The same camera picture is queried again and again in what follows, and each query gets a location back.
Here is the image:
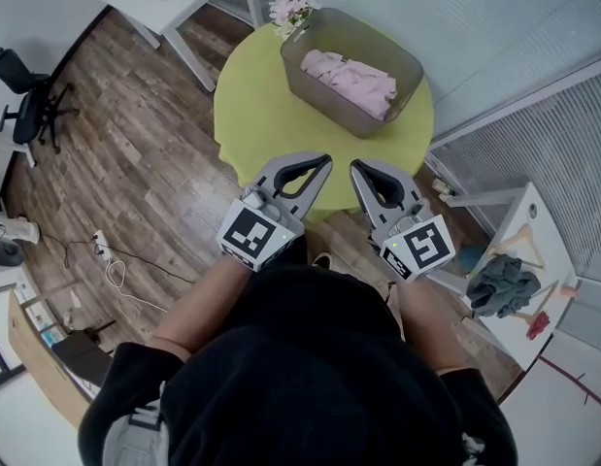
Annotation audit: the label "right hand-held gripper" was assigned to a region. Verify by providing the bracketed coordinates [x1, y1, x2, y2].
[349, 158, 457, 283]

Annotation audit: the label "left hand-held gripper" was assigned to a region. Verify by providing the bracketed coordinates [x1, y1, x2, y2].
[217, 151, 334, 274]

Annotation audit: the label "translucent grey plastic bin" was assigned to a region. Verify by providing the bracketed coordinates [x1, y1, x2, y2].
[279, 7, 424, 141]

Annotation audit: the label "pink clothes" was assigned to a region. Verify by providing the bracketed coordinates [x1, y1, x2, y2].
[299, 49, 399, 122]

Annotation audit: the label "person's left forearm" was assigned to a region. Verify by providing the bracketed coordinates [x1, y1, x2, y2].
[151, 257, 256, 359]

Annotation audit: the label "person's right forearm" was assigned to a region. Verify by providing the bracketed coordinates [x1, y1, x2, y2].
[399, 272, 470, 377]

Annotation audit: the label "wooden clothes hanger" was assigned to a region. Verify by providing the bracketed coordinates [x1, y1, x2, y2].
[516, 279, 561, 325]
[488, 223, 547, 272]

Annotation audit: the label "round table yellow-green tablecloth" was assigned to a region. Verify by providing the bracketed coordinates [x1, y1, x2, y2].
[213, 17, 435, 223]

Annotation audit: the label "dark teal bag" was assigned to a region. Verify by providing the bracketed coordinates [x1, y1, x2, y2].
[455, 244, 484, 274]

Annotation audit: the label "grey crumpled garment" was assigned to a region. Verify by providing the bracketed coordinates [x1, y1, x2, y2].
[465, 254, 542, 320]

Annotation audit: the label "long white desk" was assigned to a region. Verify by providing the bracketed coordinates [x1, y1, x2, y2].
[428, 182, 581, 374]

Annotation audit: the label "pink flower bouquet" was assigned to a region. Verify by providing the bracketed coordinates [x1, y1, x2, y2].
[268, 0, 323, 44]

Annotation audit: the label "red cloth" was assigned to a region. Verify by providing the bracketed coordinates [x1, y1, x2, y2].
[525, 311, 551, 342]

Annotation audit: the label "person's black-clothed body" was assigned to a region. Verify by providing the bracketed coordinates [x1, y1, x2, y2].
[78, 233, 519, 466]

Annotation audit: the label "white power strip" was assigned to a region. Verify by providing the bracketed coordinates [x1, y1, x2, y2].
[92, 229, 115, 262]

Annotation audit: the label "dark bent-wood chair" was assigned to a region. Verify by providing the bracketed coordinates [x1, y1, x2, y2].
[51, 320, 118, 390]

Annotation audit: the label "small white desk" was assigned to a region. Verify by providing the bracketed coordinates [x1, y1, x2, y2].
[0, 114, 39, 213]

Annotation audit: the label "white fabric bundle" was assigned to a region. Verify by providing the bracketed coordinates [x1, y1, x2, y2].
[0, 215, 41, 245]

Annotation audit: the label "black office chair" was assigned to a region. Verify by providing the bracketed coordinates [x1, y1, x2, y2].
[0, 44, 81, 155]

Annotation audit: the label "black round device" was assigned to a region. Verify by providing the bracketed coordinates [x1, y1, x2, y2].
[0, 240, 26, 268]

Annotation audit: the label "light wooden cabinet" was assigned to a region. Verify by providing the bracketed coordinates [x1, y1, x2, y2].
[7, 288, 95, 429]

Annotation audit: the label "black floor cable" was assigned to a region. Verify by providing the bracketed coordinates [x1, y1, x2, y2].
[40, 233, 197, 286]

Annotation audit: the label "grey strapped pack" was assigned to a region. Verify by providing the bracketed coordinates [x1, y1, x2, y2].
[103, 403, 168, 466]

